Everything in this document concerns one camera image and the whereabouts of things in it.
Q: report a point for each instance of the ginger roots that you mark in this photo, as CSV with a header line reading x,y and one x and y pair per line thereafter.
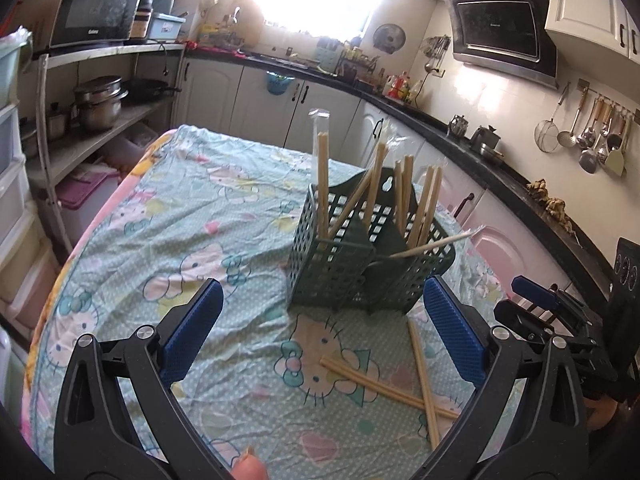
x,y
550,205

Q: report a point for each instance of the person's left hand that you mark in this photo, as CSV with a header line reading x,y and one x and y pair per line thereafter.
x,y
251,469

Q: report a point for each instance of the green plastic utensil basket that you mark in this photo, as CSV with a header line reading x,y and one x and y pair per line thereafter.
x,y
330,270

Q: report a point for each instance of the small hanging metal utensils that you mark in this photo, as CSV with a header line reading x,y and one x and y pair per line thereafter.
x,y
436,52

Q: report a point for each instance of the sauce bottles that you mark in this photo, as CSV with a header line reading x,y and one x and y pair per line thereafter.
x,y
402,89

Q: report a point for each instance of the black microwave oven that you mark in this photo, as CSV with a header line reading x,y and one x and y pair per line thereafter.
x,y
95,5

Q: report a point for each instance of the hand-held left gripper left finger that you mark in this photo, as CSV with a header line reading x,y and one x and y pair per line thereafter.
x,y
192,330

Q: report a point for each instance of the white shelf rack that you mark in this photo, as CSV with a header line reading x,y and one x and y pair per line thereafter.
x,y
90,145

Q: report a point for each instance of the round wooden cutting board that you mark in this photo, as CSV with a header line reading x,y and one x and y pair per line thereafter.
x,y
250,20

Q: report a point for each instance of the row of hanging cooking utensils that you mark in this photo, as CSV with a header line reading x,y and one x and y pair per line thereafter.
x,y
605,145

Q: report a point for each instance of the black range hood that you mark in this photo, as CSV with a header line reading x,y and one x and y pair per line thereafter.
x,y
500,30

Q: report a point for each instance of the stacked steel pots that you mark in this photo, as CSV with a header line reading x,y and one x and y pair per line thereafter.
x,y
100,102

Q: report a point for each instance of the cartoon cat printed tablecloth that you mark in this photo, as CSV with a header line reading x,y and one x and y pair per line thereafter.
x,y
200,240

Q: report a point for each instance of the blue plastic box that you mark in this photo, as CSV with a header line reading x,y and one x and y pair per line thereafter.
x,y
166,26

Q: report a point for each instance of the person's right hand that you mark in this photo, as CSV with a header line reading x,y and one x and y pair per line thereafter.
x,y
602,412

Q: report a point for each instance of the pink lidded storage box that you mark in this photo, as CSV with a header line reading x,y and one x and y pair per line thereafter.
x,y
85,195

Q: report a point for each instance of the teal knife holder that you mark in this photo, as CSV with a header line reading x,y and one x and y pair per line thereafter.
x,y
328,57

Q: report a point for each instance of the white wall cabinet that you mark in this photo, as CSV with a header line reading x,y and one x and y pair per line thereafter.
x,y
590,5

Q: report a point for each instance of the small steel pot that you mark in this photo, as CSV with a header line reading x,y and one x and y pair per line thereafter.
x,y
57,122

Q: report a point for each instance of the teal hanging bin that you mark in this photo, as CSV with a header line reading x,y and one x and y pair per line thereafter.
x,y
278,85

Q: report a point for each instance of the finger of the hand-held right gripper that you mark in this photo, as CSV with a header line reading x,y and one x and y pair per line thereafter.
x,y
525,322
537,294

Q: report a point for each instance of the steel kettle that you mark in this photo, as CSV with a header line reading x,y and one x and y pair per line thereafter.
x,y
457,126

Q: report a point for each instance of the white base cabinets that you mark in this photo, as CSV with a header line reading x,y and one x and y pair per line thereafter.
x,y
225,95

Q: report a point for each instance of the steel pot with lid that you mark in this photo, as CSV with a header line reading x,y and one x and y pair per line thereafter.
x,y
486,139

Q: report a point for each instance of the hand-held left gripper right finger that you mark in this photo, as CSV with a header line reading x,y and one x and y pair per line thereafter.
x,y
455,330

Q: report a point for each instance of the black frying pan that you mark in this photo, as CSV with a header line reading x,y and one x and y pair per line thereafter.
x,y
150,89

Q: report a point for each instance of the round wall exhaust fan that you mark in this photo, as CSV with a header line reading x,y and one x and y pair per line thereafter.
x,y
389,38

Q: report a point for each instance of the plastic storage drawers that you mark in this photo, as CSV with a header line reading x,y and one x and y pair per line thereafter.
x,y
12,185

